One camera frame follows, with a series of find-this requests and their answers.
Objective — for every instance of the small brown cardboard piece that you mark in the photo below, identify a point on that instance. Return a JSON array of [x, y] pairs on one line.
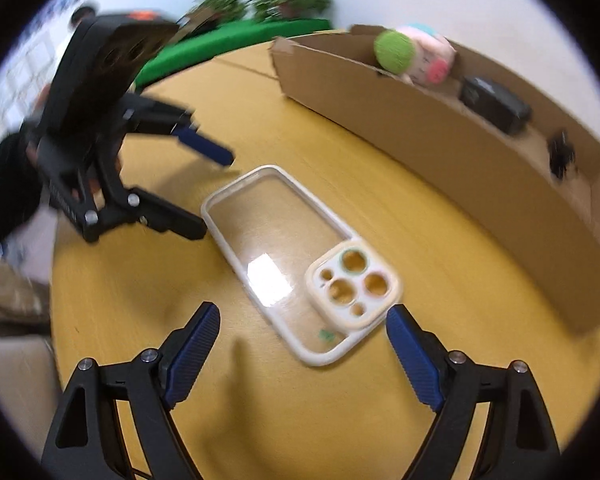
[[197, 22]]

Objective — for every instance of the black barcode product box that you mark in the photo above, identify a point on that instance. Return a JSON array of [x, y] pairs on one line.
[[495, 102]]

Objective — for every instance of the wall photo display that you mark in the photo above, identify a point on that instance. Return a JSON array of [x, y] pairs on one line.
[[20, 75]]

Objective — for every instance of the clear cream-edged phone case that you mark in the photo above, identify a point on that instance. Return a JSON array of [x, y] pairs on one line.
[[260, 230]]

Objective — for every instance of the person's beige trousers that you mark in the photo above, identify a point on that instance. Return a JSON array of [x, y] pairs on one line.
[[10, 285]]

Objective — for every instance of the person's left forearm black sleeve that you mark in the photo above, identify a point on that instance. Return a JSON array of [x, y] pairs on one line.
[[10, 190]]

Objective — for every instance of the brown cardboard box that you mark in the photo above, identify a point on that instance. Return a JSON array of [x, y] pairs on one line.
[[480, 170]]

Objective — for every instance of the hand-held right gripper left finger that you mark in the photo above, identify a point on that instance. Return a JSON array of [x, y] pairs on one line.
[[190, 355]]

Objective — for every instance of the black sunglasses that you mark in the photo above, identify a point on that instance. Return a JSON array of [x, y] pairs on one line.
[[562, 157]]

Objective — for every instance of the small potted green plant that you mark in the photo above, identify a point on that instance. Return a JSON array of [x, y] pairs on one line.
[[217, 5]]

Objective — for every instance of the green turf mat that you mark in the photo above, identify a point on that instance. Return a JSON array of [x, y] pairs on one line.
[[205, 45]]

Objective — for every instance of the pink pig plush toy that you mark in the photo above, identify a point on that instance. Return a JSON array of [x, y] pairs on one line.
[[430, 55]]

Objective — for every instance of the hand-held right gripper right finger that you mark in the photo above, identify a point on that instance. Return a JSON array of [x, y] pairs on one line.
[[412, 355]]

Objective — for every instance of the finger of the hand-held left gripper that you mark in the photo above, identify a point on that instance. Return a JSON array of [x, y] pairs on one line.
[[205, 147], [170, 222]]

